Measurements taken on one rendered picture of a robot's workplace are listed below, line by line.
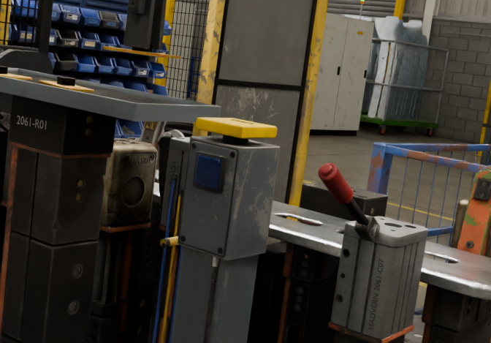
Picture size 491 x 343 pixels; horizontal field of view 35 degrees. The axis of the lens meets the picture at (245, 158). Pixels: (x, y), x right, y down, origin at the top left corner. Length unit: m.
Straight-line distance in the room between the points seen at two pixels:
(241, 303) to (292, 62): 3.98
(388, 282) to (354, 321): 0.06
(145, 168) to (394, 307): 0.44
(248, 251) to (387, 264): 0.16
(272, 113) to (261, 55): 0.38
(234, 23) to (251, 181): 3.57
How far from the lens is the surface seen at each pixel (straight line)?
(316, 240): 1.04
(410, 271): 0.91
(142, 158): 1.13
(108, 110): 0.82
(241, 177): 0.76
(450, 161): 2.93
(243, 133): 0.76
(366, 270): 0.87
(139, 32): 0.87
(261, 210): 0.80
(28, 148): 0.96
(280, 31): 4.63
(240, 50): 4.38
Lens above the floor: 1.23
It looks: 8 degrees down
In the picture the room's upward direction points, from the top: 7 degrees clockwise
